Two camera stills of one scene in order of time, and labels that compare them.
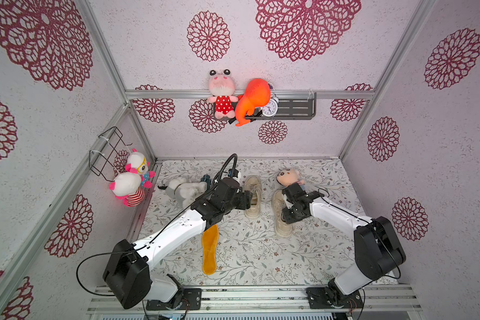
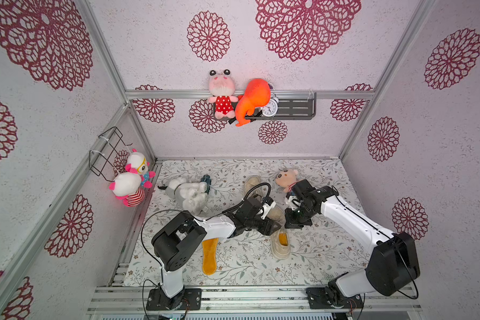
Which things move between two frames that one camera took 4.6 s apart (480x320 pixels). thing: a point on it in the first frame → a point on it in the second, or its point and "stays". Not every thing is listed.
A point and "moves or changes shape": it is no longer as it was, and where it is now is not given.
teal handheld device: x=207 y=179 stays
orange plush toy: x=257 y=95 stays
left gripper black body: x=241 y=201 → x=265 y=227
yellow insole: x=210 y=239 stays
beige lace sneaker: x=283 y=229 moves or changes shape
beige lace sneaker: x=254 y=184 stays
